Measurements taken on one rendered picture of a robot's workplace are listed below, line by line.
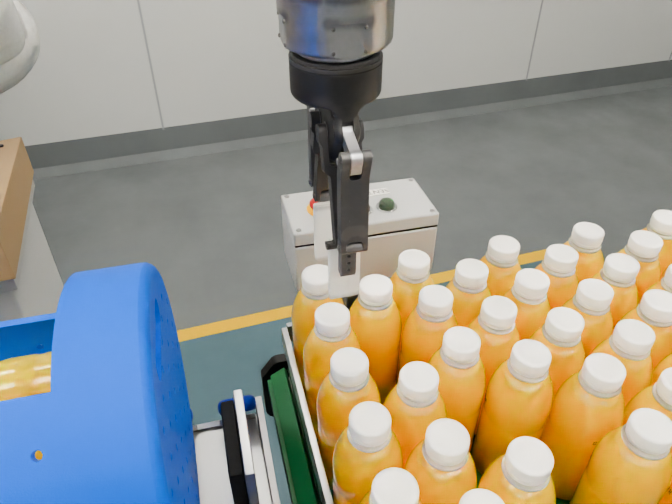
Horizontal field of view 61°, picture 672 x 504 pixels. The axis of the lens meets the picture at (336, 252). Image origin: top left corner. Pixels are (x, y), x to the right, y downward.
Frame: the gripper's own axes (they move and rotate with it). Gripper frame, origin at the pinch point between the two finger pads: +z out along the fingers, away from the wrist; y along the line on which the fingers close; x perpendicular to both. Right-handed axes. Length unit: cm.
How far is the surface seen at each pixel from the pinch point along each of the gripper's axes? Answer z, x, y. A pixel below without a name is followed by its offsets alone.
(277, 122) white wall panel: 108, 32, -266
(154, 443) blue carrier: -1.2, -17.5, 19.0
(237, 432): 13.4, -12.2, 8.9
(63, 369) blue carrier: -4.7, -22.8, 14.1
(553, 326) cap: 8.9, 22.2, 7.3
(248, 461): 12.7, -11.6, 12.8
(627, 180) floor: 118, 200, -171
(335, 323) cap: 8.7, -0.4, 1.3
